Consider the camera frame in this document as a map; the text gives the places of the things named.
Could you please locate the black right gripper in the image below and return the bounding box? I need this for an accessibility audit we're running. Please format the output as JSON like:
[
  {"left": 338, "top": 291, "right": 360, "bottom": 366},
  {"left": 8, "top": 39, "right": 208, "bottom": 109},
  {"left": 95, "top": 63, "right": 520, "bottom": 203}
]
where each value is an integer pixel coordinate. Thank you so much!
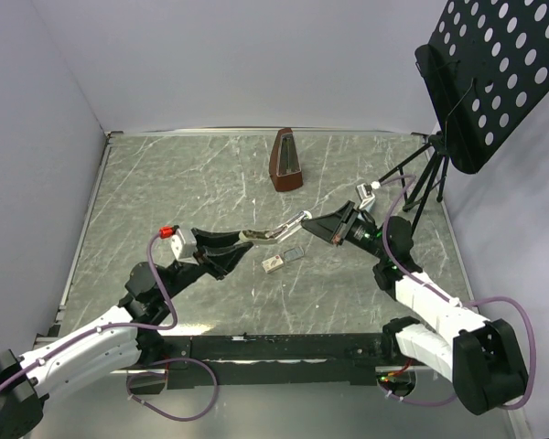
[{"left": 303, "top": 200, "right": 389, "bottom": 261}]

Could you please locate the black perforated music stand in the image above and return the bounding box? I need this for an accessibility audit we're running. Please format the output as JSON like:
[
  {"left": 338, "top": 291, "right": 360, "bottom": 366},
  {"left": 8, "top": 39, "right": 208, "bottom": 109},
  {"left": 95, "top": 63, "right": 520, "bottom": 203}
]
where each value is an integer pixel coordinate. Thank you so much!
[{"left": 380, "top": 1, "right": 549, "bottom": 241}]

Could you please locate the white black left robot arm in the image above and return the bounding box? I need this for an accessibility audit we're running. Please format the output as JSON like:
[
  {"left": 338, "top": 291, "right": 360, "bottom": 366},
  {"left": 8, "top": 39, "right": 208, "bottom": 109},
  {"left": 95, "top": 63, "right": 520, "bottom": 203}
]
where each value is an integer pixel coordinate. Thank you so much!
[{"left": 0, "top": 225, "right": 253, "bottom": 438}]

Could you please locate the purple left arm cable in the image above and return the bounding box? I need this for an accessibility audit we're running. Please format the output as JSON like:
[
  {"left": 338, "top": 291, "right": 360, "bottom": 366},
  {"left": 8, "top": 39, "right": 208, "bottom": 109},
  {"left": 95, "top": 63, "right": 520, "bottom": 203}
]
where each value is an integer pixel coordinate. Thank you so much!
[{"left": 0, "top": 224, "right": 220, "bottom": 421}]

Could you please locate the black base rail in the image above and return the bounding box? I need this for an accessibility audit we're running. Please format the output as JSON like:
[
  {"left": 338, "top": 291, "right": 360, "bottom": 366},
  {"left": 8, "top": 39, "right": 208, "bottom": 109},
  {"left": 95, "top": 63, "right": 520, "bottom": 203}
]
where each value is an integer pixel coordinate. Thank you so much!
[{"left": 127, "top": 333, "right": 408, "bottom": 390}]

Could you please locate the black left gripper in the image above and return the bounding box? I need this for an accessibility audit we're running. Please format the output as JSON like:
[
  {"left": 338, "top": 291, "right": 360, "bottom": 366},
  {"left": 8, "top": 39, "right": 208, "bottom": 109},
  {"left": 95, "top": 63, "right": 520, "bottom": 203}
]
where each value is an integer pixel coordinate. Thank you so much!
[{"left": 159, "top": 227, "right": 253, "bottom": 301}]

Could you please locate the white staple box sleeve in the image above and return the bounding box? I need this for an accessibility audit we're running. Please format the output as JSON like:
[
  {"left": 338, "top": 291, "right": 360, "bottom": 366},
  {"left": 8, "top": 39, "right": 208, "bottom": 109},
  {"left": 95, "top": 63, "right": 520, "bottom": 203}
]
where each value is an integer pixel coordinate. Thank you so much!
[{"left": 262, "top": 254, "right": 285, "bottom": 273}]

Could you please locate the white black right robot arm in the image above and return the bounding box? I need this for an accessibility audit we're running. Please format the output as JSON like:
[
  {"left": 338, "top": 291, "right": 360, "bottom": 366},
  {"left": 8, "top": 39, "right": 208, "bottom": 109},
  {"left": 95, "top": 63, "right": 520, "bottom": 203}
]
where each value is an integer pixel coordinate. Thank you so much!
[{"left": 301, "top": 201, "right": 529, "bottom": 415}]

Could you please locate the brown wooden metronome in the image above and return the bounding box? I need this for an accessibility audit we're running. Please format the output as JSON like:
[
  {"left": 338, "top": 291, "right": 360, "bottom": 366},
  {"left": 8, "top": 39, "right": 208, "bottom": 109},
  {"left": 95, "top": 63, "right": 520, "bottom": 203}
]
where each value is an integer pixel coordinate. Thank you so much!
[{"left": 269, "top": 128, "right": 303, "bottom": 192}]

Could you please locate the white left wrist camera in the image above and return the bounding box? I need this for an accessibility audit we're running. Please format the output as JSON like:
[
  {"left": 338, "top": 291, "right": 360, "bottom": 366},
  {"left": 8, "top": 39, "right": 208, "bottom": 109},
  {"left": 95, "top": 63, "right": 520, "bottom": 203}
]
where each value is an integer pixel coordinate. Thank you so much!
[{"left": 170, "top": 228, "right": 197, "bottom": 263}]

